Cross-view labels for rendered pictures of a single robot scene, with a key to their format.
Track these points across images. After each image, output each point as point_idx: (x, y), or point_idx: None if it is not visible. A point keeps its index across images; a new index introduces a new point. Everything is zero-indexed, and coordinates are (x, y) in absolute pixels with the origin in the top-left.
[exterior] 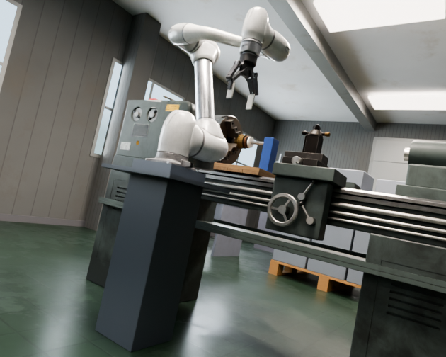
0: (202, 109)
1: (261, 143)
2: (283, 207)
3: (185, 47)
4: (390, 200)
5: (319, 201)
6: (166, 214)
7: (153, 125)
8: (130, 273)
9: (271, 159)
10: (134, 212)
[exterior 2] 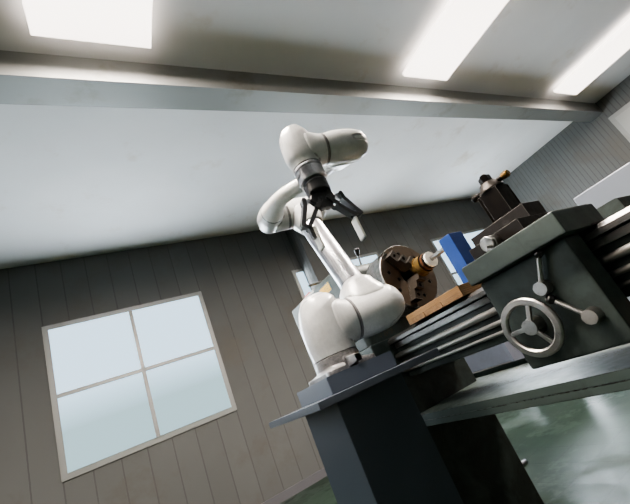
0: (337, 274)
1: (442, 250)
2: (528, 322)
3: (280, 227)
4: None
5: (577, 275)
6: (369, 452)
7: None
8: None
9: (469, 260)
10: (336, 468)
